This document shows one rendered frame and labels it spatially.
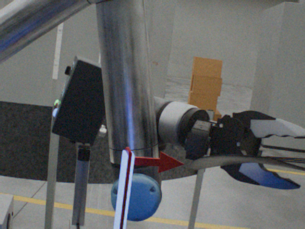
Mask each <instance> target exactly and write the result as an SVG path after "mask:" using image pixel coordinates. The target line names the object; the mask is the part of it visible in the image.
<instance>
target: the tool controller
mask: <svg viewBox="0 0 305 229"><path fill-rule="evenodd" d="M64 74H65V75H67V78H66V81H65V82H66V84H64V85H65V87H64V90H62V91H63V92H62V96H61V97H60V98H59V99H60V101H59V110H58V111H57V114H56V117H55V118H54V116H53V121H52V127H51V132H52V133H53V134H56V135H59V136H62V137H64V138H68V139H69V142H71V143H76V142H79V143H82V144H85V143H89V144H90V146H91V147H92V146H93V145H94V142H95V141H96V139H97V137H98V135H99V136H102V137H104V136H105V134H106V131H107V130H106V129H105V126H104V125H102V124H103V121H104V119H105V117H106V110H105V99H104V92H103V81H102V70H101V64H100V63H98V62H94V61H91V60H89V59H87V58H84V57H81V56H78V55H76V56H75V58H74V61H73V63H72V66H69V65H68V66H67V67H66V69H65V71H64Z"/></svg>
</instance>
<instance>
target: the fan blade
mask: <svg viewBox="0 0 305 229"><path fill-rule="evenodd" d="M242 163H259V164H269V165H275V166H280V167H286V168H290V169H297V170H301V171H305V157H296V156H291V157H285V156H253V155H241V154H228V155H208V156H203V157H200V158H199V159H195V160H193V161H192V162H191V163H190V168H191V169H194V170H200V169H204V168H212V167H216V166H224V165H235V164H242Z"/></svg>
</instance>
